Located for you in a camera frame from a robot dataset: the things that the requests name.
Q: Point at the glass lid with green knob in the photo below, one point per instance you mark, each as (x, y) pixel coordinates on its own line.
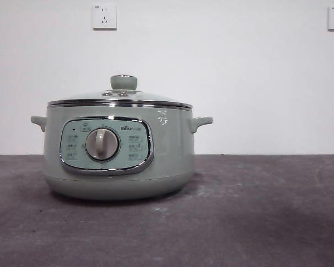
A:
(123, 82)

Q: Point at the pale green electric cooking pot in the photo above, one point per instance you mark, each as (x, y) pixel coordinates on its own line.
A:
(172, 155)

